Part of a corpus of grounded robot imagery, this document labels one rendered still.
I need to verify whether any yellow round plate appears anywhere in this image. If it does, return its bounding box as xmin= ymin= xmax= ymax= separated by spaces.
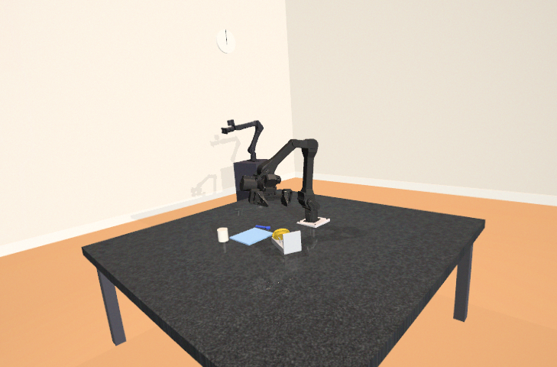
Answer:
xmin=272 ymin=229 xmax=290 ymax=240

